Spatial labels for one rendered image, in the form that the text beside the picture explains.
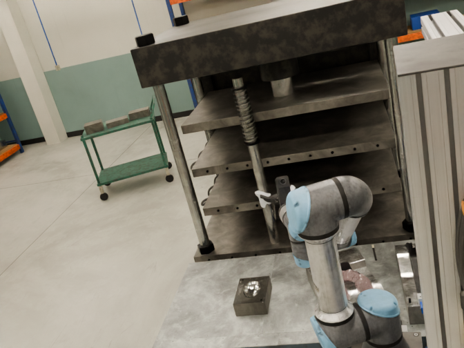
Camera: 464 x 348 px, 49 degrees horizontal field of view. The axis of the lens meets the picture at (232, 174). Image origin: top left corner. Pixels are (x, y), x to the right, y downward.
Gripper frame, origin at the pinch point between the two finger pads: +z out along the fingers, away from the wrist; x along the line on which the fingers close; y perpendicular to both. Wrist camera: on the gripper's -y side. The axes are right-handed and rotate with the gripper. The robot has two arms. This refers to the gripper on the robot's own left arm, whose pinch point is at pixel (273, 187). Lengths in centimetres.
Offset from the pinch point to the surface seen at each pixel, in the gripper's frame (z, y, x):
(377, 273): 17, 59, 51
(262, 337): -1, 68, -10
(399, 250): 10, 45, 58
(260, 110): 79, -11, 15
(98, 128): 436, 71, -104
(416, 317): -22, 56, 48
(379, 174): 67, 31, 76
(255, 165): 73, 17, 9
